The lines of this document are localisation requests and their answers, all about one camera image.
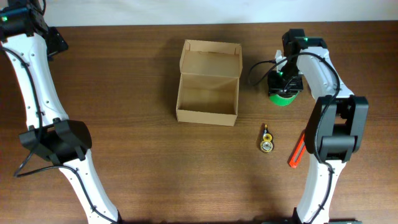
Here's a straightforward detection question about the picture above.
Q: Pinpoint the green tape roll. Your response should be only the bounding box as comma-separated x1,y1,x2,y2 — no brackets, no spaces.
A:
268,91,299,106

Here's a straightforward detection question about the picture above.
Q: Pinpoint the brown cardboard box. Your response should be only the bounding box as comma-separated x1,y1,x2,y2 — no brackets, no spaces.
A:
176,39,243,126

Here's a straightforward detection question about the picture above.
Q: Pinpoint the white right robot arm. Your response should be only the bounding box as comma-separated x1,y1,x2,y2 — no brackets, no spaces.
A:
267,29,369,223

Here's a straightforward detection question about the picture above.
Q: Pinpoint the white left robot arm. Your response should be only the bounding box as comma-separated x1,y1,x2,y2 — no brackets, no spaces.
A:
1,0,122,223

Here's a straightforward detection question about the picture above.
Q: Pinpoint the orange utility knife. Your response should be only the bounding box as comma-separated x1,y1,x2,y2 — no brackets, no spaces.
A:
289,132,306,169

